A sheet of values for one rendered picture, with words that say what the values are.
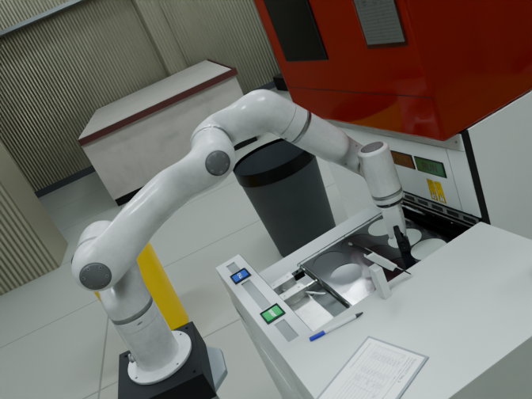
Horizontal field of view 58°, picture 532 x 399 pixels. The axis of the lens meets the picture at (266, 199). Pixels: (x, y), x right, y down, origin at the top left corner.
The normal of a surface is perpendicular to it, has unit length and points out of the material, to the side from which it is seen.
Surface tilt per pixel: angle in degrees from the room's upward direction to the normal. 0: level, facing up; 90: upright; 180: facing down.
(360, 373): 0
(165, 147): 90
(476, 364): 0
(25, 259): 90
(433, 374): 0
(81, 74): 90
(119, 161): 90
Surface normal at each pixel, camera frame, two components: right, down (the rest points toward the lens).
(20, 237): 0.24, 0.31
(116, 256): 0.55, 0.04
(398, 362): -0.38, -0.84
